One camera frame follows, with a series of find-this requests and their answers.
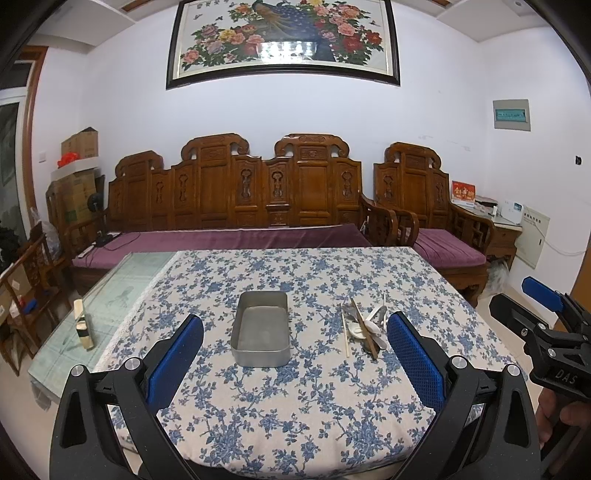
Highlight wooden side table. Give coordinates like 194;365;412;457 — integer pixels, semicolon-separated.
470;204;523;268

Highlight framed peacock flower painting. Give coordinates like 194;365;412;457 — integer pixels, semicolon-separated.
166;1;401;89

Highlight white plastic soup spoon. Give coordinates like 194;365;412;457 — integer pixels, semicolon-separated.
346;304;386;340

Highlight grey wall cabinet door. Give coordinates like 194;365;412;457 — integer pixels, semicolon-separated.
515;206;550;269

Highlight light bamboo chopstick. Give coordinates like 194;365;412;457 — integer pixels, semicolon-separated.
341;310;350;358

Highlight dark brown wooden chopstick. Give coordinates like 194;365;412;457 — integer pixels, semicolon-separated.
351;299;379;361

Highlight red gift box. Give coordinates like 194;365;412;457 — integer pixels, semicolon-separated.
451;181;476;205

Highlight wooden block with black band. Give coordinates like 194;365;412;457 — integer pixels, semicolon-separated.
73;299;94;350

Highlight white electrical panel box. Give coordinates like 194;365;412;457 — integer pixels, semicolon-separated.
493;99;531;132

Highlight purple armchair cushion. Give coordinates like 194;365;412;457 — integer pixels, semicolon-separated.
413;228;486;269

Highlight stacked cardboard boxes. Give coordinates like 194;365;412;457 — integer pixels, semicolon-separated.
46;127;100;231

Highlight grey metal rectangular tray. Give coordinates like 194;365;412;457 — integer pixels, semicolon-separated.
230;291;290;368

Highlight purple sofa cushion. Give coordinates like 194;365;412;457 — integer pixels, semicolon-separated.
73;224;370;270

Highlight carved wooden armchair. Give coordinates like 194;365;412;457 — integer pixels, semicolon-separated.
374;142;489;306

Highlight blue floral tablecloth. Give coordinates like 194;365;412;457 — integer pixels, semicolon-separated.
97;247;513;479

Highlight wooden chair at left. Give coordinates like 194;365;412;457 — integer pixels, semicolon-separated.
1;235;71;375

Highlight long carved wooden sofa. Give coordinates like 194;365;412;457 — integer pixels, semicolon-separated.
64;133;398;294

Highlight person's right hand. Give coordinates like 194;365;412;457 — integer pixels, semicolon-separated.
535;390;591;445

